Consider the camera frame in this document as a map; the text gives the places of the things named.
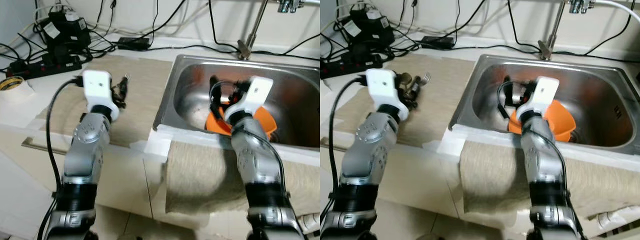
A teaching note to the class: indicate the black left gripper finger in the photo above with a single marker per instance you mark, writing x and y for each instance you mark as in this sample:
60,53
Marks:
415,88
401,88
124,87

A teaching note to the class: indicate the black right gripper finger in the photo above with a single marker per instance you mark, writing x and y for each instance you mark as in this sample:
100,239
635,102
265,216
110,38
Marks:
507,83
215,83

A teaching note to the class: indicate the silver metal fork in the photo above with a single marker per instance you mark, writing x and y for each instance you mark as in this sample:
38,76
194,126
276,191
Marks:
425,78
126,78

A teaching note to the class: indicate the bronze metal spoon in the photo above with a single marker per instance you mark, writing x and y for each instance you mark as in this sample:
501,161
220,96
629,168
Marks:
406,78

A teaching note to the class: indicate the orange plastic plate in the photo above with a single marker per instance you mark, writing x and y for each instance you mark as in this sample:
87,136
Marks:
515,126
217,125

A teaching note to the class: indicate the orange plastic bowl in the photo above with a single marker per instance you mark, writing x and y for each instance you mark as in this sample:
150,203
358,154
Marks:
562,122
267,122

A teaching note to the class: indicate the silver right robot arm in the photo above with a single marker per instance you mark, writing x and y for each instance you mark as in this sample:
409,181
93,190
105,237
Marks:
550,165
260,165

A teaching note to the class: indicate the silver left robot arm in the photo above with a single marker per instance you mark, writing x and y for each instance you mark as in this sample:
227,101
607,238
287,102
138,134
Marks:
370,150
85,150

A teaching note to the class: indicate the stainless steel sink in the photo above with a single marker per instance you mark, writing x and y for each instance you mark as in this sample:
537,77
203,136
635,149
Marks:
190,90
485,90

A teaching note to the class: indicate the beige woven placemat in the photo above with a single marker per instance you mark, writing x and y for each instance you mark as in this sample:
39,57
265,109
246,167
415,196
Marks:
145,100
440,110

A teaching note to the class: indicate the black power adapter brick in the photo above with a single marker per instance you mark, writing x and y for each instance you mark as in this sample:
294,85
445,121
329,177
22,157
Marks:
132,43
437,42

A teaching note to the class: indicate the steel sink faucet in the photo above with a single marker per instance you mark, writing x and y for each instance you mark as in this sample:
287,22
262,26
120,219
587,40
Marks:
246,47
546,48

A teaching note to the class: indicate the black power strip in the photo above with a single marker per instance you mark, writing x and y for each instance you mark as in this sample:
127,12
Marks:
350,65
45,67

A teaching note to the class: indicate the white paper sheet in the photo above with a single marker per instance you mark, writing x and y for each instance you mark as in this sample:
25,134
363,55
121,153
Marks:
155,145
452,142

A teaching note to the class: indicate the black battery charger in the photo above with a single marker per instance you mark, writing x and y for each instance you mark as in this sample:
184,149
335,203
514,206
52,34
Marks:
65,35
367,30

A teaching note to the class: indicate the cream cabinet door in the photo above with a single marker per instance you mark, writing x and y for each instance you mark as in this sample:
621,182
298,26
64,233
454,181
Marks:
430,180
127,185
156,190

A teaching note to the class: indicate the beige hanging towel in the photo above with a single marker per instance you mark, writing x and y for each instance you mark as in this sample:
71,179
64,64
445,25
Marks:
200,175
495,175

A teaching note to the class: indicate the white tape roll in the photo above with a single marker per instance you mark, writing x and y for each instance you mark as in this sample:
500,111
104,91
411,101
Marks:
7,82

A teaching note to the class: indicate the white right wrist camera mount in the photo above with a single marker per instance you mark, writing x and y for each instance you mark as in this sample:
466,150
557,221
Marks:
542,92
255,92

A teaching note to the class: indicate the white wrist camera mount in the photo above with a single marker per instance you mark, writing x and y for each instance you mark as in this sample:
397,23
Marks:
382,82
97,85
542,92
255,92

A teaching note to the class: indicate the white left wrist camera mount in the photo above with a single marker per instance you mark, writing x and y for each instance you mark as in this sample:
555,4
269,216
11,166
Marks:
382,82
97,85

